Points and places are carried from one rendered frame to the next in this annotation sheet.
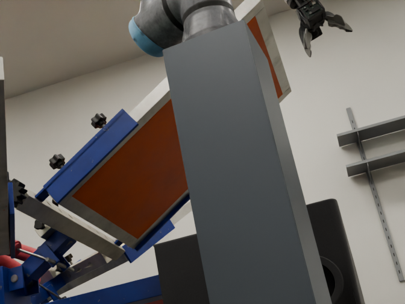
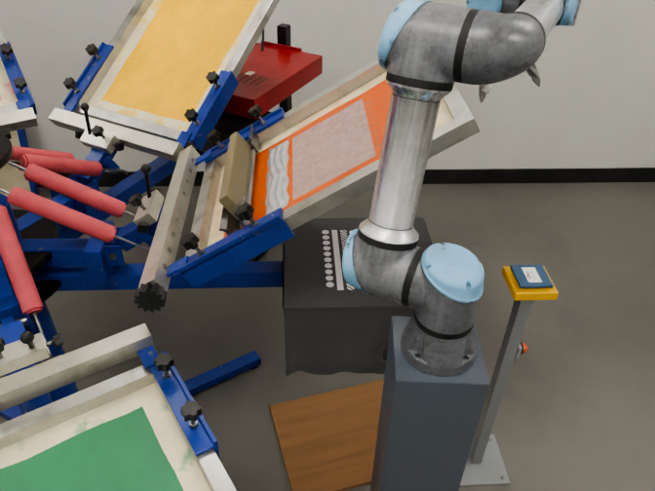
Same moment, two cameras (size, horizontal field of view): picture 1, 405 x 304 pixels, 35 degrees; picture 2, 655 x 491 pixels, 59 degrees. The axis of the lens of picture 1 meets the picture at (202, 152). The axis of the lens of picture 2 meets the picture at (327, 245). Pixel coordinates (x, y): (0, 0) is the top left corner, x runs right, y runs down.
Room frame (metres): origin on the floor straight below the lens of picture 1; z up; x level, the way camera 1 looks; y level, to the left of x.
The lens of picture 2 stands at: (0.45, 0.37, 2.09)
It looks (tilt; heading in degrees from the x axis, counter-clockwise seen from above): 37 degrees down; 345
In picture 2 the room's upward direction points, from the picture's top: 2 degrees clockwise
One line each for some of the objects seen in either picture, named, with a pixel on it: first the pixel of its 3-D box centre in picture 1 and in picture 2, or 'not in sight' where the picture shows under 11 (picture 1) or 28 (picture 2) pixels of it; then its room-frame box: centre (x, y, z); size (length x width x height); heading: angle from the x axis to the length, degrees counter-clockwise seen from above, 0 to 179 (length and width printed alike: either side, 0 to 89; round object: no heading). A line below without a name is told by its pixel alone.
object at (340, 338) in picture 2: (256, 294); (360, 340); (1.63, -0.06, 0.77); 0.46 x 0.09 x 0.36; 79
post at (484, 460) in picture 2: not in sight; (498, 381); (1.60, -0.57, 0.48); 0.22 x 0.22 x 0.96; 79
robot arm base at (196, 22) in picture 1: (212, 35); (441, 330); (1.19, -0.07, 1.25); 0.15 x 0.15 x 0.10
